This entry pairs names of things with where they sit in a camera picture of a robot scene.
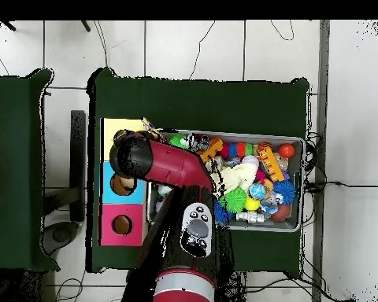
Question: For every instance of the colourful patterned cloth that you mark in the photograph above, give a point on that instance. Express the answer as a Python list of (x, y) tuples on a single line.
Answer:
[(148, 125)]

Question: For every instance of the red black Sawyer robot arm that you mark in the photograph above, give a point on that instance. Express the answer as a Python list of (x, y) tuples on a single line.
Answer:
[(173, 163)]

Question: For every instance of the wooden box with three holes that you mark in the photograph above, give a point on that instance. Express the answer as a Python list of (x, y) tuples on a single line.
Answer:
[(132, 214)]

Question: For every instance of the shallow mesh bin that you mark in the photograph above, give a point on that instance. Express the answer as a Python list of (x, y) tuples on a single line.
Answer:
[(271, 227)]

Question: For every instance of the crushed black red can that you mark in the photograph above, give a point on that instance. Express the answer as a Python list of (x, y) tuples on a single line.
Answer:
[(199, 142)]

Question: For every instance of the green fuzzy ball with eyes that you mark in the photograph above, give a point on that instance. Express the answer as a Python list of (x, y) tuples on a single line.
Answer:
[(176, 141)]

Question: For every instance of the orange toy brick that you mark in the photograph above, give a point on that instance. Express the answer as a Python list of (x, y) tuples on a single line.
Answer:
[(212, 148), (271, 165)]

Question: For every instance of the cream waffle cloth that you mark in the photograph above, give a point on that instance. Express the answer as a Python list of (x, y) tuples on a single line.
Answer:
[(239, 176)]

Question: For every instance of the dark green table cloth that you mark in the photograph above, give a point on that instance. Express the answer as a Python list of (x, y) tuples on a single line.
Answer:
[(192, 103), (12, 157)]

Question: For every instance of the blue globe ball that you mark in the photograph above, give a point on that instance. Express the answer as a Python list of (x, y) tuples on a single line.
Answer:
[(257, 191)]

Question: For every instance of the black upright panel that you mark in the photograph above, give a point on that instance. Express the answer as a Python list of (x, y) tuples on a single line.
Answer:
[(77, 141)]

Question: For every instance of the grey round stand base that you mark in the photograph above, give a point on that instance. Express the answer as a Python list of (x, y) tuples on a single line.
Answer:
[(61, 236)]

